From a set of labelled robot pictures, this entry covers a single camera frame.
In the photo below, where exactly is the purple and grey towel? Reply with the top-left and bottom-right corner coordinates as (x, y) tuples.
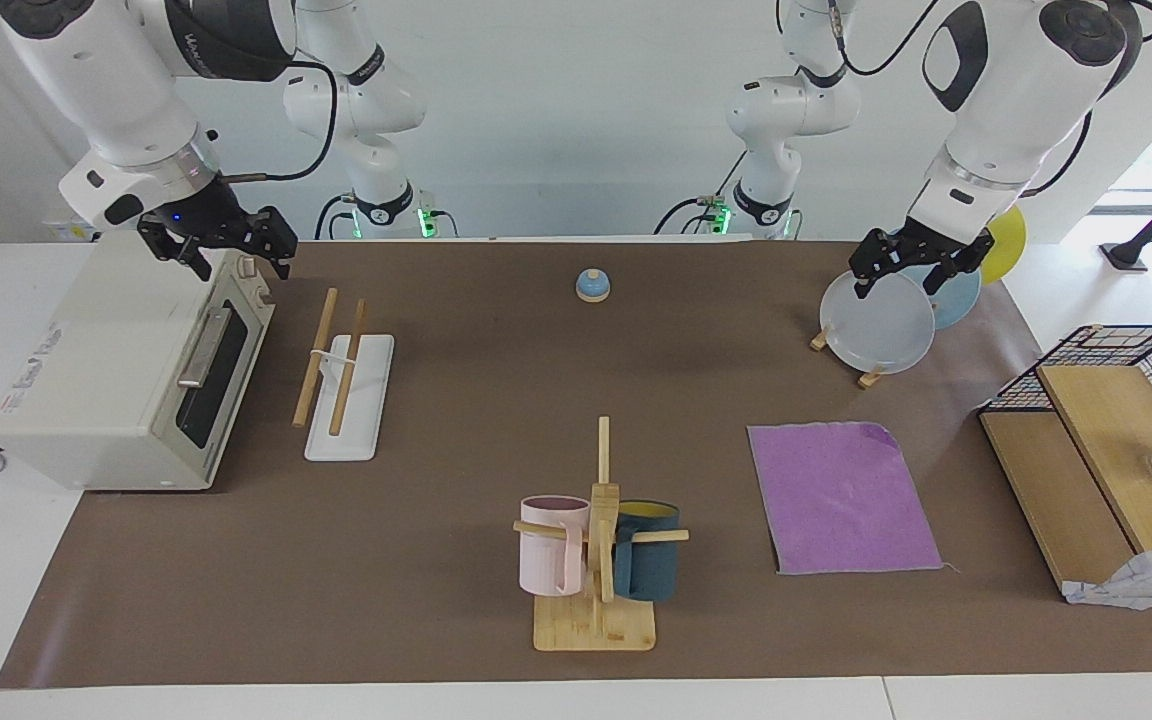
(747, 421), (945, 577)

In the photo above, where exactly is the wooden plate rack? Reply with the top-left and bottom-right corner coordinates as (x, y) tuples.
(809, 325), (887, 390)

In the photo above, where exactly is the white base wooden towel rack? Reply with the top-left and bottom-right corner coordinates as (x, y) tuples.
(292, 287), (396, 463)

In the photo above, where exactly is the light blue plate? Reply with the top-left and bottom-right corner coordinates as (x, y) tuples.
(921, 262), (983, 331)

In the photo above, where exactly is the grey plate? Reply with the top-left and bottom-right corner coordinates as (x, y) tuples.
(820, 270), (937, 375)

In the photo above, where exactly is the yellow plate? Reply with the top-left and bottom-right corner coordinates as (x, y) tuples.
(979, 205), (1028, 284)

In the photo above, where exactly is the cream toaster oven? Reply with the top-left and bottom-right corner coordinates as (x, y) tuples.
(0, 243), (277, 493)

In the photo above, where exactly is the wooden box shelf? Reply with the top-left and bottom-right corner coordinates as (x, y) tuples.
(979, 364), (1152, 601)

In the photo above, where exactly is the brown table mat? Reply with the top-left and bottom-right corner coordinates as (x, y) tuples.
(0, 240), (1152, 689)

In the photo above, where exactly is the dark teal mug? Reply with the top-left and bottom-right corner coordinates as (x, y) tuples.
(613, 500), (682, 602)

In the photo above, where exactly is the pink mug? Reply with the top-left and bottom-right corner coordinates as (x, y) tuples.
(519, 495), (591, 597)

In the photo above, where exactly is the wooden mug tree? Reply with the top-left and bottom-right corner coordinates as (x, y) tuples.
(513, 416), (690, 653)

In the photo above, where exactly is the black base cable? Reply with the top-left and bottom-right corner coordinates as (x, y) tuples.
(653, 196), (737, 236)
(314, 192), (362, 241)

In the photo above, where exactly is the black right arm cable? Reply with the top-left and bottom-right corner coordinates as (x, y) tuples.
(216, 60), (339, 183)

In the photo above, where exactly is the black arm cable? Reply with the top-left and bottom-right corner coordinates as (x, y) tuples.
(829, 0), (1152, 198)
(216, 60), (339, 183)

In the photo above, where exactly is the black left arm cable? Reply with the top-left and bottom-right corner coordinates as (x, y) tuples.
(829, 0), (1152, 198)

